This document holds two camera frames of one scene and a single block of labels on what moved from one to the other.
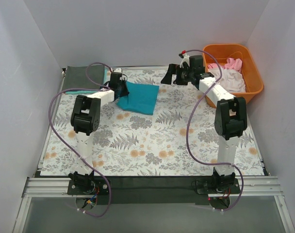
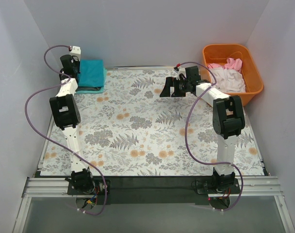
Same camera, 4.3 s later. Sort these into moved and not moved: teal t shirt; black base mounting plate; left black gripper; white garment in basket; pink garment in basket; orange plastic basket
Moved: teal t shirt; left black gripper
Not moved: pink garment in basket; black base mounting plate; orange plastic basket; white garment in basket
